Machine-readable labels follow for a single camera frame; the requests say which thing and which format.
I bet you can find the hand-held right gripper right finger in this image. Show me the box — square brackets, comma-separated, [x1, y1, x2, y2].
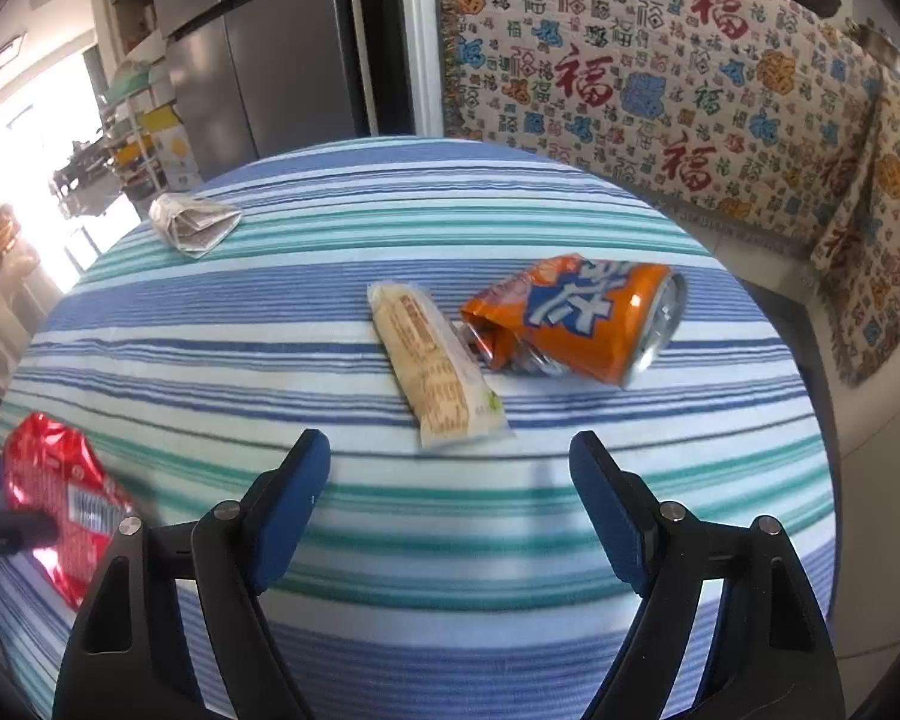
[568, 431, 847, 720]

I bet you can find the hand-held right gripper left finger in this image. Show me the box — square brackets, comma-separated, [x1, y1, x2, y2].
[54, 429, 332, 720]

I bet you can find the long red foil wrapper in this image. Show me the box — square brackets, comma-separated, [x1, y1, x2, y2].
[0, 412, 137, 611]

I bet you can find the beige snack packet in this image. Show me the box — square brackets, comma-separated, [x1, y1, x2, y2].
[366, 280, 512, 455]

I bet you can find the blue green striped tablecloth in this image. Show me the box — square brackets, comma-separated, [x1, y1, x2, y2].
[0, 136, 837, 720]

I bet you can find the crushed orange soda can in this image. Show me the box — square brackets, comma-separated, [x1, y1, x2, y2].
[461, 255, 689, 391]

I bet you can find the crumpled newspaper ball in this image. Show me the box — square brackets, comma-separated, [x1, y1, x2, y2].
[148, 193, 243, 261]

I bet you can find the narrow printed blanket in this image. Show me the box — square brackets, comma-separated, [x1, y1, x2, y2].
[810, 79, 900, 389]

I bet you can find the white shelf rack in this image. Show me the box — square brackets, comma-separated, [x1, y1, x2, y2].
[97, 45, 203, 192]

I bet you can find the grey refrigerator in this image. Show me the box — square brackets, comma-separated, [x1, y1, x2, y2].
[105, 0, 380, 181]

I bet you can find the large printed blanket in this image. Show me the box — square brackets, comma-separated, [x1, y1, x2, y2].
[431, 0, 890, 237]

